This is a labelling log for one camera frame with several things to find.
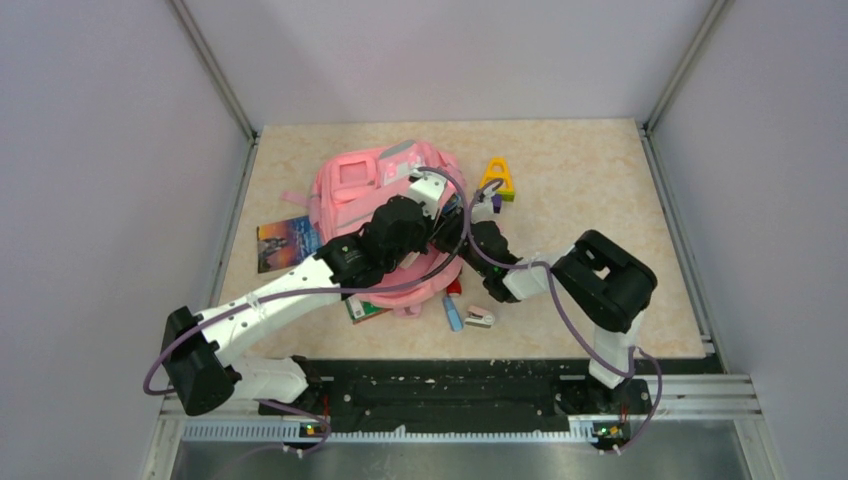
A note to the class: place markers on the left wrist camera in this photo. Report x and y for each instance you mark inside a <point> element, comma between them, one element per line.
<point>426,189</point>

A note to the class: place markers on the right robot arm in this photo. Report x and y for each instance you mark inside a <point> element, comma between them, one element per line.
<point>611,286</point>

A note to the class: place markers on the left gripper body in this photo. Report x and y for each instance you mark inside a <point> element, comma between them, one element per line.
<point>419,244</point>

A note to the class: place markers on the yellow toy triangle block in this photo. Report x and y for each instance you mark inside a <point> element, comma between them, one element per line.
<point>498,173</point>

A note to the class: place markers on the Jane Eyre book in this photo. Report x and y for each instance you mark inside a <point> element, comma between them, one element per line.
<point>286,243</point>

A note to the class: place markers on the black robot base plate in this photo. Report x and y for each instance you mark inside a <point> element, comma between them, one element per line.
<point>540,385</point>

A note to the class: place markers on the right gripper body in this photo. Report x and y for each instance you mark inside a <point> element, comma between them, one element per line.
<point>454,234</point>

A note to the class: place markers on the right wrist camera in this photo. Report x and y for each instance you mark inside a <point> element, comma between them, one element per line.
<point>482,210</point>

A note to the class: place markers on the pink student backpack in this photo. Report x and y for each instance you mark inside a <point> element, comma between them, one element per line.
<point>350,187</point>

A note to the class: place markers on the blue back-cover book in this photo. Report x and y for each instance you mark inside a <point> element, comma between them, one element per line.
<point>453,203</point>

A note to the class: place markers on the green picture book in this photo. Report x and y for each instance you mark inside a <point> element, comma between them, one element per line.
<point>360,311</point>

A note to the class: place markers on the aluminium frame rail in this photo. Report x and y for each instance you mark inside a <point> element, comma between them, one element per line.
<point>209,63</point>

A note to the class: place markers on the red black stamp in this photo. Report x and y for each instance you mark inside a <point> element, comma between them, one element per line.
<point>454,289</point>

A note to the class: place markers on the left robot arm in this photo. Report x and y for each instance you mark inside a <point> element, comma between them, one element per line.
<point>203,353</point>

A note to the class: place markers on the purple toy cube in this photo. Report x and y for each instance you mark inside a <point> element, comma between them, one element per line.
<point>497,202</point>

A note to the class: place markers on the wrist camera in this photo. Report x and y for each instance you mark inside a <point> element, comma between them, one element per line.
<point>426,189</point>
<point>482,210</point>

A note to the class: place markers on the white pink eraser case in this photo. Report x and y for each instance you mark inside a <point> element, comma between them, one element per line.
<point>479,317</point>

